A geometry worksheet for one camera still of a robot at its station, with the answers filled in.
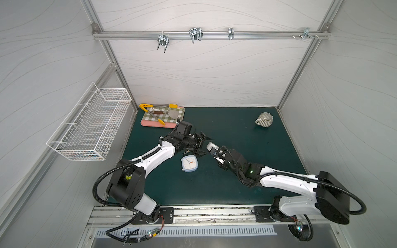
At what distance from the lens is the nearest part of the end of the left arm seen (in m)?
0.65

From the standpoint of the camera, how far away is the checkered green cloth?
3.74 ft

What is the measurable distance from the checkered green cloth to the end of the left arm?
42cm
